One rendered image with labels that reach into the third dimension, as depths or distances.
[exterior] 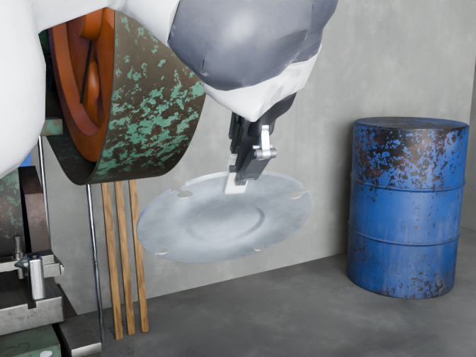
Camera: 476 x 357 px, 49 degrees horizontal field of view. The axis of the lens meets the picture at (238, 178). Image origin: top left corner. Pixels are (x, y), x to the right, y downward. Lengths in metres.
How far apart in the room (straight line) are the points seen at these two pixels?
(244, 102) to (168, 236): 0.41
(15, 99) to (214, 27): 0.17
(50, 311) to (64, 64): 0.67
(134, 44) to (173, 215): 0.29
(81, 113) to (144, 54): 0.54
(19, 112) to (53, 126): 1.07
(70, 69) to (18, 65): 1.21
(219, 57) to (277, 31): 0.05
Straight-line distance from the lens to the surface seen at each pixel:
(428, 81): 3.70
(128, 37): 0.89
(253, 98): 0.51
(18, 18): 0.34
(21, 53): 0.32
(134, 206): 2.34
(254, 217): 0.87
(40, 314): 1.22
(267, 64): 0.45
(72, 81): 1.50
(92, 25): 1.23
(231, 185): 0.74
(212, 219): 0.85
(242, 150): 0.66
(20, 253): 1.31
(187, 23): 0.43
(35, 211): 1.56
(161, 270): 2.78
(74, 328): 1.22
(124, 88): 0.92
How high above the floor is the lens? 1.20
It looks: 13 degrees down
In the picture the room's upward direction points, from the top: straight up
